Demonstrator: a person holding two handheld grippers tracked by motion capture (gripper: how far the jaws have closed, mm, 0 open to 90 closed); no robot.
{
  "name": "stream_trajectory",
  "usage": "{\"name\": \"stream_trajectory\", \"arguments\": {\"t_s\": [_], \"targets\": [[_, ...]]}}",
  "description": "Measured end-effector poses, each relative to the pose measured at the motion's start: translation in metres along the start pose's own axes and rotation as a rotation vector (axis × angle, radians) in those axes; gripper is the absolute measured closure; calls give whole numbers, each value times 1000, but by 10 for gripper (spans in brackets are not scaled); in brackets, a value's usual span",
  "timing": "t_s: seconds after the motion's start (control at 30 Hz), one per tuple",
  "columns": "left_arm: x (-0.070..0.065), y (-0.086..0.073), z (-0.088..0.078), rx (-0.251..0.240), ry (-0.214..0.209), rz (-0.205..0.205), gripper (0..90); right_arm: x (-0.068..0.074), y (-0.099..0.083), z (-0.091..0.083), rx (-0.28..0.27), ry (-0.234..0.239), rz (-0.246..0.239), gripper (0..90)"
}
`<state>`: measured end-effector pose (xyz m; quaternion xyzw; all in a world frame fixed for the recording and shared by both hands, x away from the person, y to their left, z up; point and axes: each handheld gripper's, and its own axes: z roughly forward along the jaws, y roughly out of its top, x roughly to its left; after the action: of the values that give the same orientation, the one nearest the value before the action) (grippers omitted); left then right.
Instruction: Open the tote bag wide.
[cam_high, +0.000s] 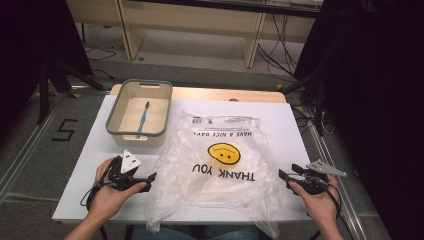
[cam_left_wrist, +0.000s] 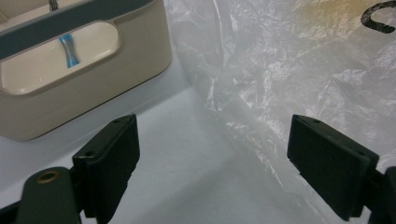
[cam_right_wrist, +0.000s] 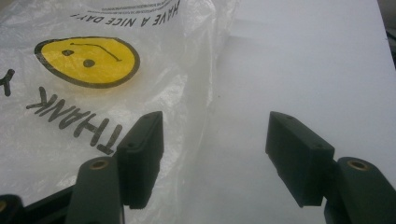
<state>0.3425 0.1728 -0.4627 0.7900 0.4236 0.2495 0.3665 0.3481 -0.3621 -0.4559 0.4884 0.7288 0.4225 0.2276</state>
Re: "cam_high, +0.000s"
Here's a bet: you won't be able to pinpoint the black cables under desk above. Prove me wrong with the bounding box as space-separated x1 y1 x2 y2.
255 12 301 82

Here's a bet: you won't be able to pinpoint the clear printed plastic bag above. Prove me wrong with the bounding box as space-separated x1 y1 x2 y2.
145 109 282 239

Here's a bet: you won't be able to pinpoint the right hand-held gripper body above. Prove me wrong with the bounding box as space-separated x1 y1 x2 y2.
289 159 348 196

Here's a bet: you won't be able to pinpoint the person's left hand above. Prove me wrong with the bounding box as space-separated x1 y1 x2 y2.
87 157 148 223

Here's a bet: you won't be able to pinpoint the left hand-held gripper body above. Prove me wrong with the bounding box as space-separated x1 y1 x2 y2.
108 149 149 192

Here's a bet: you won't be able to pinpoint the thin black floor cable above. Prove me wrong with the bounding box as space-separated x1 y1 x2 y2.
83 45 118 81

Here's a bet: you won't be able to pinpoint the blue toothbrush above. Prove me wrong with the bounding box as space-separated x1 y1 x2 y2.
135 101 151 140

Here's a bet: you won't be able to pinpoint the light wooden table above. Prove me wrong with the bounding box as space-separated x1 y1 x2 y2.
109 83 288 104

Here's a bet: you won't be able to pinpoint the person's right hand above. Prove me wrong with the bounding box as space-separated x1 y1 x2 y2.
288 175 342 232

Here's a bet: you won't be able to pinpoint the black tripod stand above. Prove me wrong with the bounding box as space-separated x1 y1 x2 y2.
35 59 105 126
280 70 335 137

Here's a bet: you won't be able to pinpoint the beige basin with grey rim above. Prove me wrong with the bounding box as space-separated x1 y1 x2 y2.
105 78 174 149

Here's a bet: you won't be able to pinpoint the white board table cover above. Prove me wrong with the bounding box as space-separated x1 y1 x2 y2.
52 94 313 225

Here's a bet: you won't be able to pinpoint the black curtain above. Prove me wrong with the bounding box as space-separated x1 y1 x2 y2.
0 0 94 141
294 0 424 240

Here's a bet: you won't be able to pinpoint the light wooden desk frame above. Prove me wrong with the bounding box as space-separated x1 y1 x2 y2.
65 0 322 70

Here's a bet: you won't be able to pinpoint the metal floor rail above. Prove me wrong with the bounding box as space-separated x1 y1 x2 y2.
299 105 372 240
0 94 69 203

